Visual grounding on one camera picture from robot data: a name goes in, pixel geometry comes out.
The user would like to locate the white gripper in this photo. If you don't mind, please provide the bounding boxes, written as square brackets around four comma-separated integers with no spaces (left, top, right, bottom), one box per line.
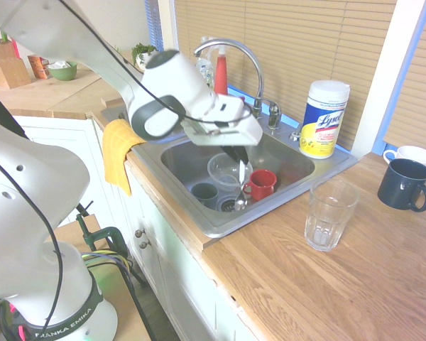
[180,114,264,166]

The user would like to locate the white-handled metal spoon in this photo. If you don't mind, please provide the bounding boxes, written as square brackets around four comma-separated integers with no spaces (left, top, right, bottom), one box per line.
[233,159,250,212]

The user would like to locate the stainless steel double sink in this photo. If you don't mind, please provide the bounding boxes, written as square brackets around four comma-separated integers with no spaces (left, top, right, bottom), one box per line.
[99,102,359,239]

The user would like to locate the clear plastic bowl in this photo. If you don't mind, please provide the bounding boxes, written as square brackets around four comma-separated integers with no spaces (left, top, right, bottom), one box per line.
[207,152,254,193]

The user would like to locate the red enamel mug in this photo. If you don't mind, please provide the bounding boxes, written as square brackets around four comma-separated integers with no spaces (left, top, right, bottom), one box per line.
[242,169,278,202]

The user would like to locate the grey plastic mug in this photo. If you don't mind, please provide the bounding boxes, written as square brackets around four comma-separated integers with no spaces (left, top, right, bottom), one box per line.
[190,182,219,209]

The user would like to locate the round metal drain strainer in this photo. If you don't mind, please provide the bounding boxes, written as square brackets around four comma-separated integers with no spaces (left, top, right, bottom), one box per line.
[217,196,250,214]

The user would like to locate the chrome side sprayer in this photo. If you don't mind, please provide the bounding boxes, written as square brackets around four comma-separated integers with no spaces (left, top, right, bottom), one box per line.
[267,102,283,131]

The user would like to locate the red squeeze bottle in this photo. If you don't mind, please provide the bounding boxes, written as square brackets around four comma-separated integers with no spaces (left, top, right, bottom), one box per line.
[213,47,230,97]

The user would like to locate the clear dish soap bottle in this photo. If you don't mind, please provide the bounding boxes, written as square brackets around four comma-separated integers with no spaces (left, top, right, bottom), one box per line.
[194,35,218,88]

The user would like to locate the Lysol wipes canister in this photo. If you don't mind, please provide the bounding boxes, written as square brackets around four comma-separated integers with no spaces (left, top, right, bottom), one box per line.
[298,80,352,161]

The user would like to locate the chrome gooseneck faucet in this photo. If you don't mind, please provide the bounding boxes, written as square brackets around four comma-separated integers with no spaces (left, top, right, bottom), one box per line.
[192,38,266,120]

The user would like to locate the yellow dish cloth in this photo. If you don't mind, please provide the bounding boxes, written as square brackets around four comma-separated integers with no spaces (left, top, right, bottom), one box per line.
[102,119,148,197]

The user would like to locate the clear drinking glass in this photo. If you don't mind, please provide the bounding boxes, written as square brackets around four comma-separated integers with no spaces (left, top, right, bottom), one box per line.
[304,177,361,253]

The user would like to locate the wide beige window blinds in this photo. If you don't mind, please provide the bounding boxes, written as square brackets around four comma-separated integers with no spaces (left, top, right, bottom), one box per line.
[173,0,398,151]

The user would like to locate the leafy plant in white pot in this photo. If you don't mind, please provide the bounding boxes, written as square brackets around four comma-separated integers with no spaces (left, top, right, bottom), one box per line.
[131,43,159,70]

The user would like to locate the green metal clamp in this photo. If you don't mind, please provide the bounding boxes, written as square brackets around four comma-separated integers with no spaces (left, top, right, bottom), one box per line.
[75,212,131,257]

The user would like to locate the white kitchen cabinet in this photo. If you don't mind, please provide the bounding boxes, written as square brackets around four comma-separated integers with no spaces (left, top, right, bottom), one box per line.
[6,114,257,341]

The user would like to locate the navy blue mug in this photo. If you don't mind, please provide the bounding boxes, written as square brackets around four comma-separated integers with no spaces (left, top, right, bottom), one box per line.
[377,158,426,213]

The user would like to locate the white ceramic mug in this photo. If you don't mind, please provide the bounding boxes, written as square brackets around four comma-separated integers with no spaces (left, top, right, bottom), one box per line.
[383,145,426,168]

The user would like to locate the green bowl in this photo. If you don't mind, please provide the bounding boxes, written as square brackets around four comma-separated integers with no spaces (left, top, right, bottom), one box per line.
[46,60,79,82]

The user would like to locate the light wooden board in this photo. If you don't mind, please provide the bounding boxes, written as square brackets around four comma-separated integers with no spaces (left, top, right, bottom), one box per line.
[0,68,102,112]

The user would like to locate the narrow beige window blinds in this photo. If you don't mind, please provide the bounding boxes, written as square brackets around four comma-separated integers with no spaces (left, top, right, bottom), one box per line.
[383,0,426,158]

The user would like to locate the orange cardboard box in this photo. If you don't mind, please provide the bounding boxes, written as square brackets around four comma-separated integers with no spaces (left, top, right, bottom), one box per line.
[27,54,53,80]

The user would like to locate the wooden knife block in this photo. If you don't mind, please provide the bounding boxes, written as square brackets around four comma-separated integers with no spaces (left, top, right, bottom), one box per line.
[0,40,33,90]

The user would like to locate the coloured cable bundle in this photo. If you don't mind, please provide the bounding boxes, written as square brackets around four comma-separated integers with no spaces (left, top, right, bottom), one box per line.
[79,248,133,271]

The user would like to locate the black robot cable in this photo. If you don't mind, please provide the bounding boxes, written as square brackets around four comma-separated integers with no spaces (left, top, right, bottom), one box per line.
[0,0,253,333]

